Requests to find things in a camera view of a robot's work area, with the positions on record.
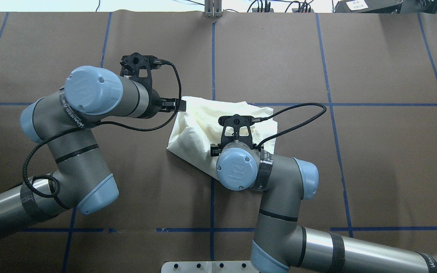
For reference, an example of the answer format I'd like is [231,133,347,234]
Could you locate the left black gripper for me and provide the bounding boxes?
[143,90,222,157]

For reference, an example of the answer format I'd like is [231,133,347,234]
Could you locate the cream long-sleeve printed shirt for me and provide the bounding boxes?
[167,96,274,179]

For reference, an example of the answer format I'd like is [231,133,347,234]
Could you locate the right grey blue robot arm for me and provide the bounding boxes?
[211,142,437,273]

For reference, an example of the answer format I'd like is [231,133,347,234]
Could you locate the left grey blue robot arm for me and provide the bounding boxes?
[0,60,184,240]

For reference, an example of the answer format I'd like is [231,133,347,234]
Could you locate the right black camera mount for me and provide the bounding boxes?
[217,114,262,151]

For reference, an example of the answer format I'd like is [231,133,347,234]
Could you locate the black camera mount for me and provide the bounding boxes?
[119,52,167,89]
[217,114,262,151]

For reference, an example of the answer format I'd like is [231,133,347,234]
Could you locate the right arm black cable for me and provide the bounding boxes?
[251,102,327,149]

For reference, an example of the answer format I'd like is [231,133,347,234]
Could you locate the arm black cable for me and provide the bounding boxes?
[22,59,182,199]
[251,102,327,149]

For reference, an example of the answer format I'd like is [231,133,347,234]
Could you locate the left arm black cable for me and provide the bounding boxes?
[22,59,182,199]

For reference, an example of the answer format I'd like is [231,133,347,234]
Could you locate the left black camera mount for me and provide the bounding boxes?
[119,52,167,89]

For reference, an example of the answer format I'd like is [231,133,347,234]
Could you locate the aluminium frame post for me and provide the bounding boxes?
[203,0,223,18]

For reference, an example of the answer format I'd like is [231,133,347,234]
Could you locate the white pedestal column with base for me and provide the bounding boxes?
[161,260,259,273]

